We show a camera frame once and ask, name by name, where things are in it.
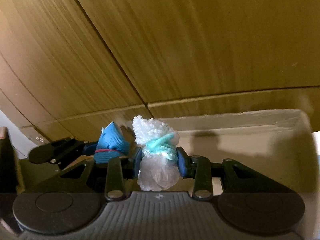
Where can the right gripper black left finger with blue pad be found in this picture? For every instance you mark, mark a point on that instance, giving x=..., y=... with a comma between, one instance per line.
x=106, y=173

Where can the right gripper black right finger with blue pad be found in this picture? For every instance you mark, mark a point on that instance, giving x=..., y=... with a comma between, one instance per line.
x=235, y=177

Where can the blue sock bundle pink band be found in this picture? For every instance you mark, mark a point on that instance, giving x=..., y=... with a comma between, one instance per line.
x=111, y=144

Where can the white bundle with teal tie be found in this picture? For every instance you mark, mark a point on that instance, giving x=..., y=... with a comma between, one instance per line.
x=158, y=169

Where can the cardboard box tray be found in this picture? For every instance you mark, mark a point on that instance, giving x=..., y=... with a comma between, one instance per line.
x=276, y=143

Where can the wooden wardrobe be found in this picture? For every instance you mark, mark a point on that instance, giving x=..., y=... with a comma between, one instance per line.
x=69, y=67

